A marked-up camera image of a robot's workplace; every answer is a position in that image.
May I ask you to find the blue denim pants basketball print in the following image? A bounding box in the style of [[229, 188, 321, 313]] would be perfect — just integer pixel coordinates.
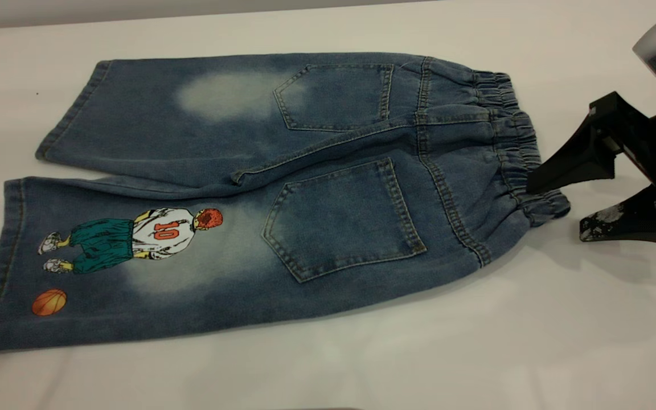
[[0, 52, 571, 356]]

